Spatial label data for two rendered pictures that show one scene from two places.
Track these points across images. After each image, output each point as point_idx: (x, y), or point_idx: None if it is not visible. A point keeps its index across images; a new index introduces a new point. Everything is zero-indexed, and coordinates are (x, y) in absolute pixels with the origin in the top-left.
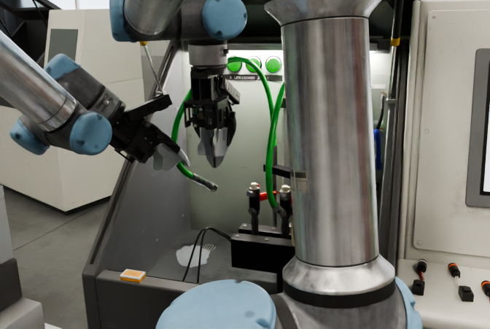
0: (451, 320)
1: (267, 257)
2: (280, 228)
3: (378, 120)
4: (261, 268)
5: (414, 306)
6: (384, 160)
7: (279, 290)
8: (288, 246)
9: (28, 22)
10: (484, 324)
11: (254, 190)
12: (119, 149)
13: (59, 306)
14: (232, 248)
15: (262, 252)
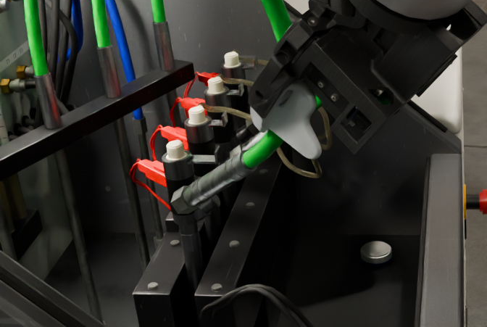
0: (458, 86)
1: (256, 272)
2: (172, 235)
3: None
4: (257, 308)
5: (437, 104)
6: None
7: (271, 323)
8: (262, 217)
9: None
10: (457, 71)
11: (190, 154)
12: (431, 79)
13: None
14: (237, 315)
15: (253, 268)
